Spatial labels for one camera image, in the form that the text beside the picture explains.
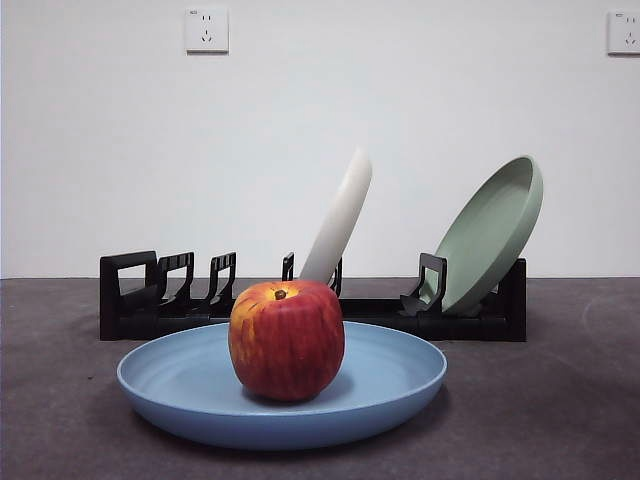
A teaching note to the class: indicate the red yellow apple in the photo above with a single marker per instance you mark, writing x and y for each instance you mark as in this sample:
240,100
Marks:
287,345

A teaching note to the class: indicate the pale green plate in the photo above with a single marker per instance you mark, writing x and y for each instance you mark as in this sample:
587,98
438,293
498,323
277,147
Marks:
485,245

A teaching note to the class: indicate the blue plate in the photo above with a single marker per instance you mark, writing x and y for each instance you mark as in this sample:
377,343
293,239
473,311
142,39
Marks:
180,395

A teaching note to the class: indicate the cream white plate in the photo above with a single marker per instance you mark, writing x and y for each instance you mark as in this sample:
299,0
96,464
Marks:
340,215

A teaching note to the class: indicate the black plate rack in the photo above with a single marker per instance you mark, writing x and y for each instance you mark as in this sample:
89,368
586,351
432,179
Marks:
450,327

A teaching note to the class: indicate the white wall socket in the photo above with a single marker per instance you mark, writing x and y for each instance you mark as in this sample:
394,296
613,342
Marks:
625,32
207,30

